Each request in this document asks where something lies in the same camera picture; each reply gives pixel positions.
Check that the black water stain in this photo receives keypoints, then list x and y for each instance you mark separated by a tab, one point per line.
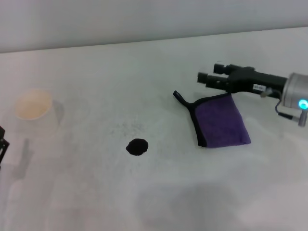
137	147

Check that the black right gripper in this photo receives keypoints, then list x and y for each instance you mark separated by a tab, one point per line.
252	79

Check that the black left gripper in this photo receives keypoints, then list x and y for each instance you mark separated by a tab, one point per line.
2	133

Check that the purple rag with black trim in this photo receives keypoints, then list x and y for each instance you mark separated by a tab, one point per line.
220	122

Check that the white paper cup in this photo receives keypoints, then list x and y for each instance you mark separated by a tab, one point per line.
36	110

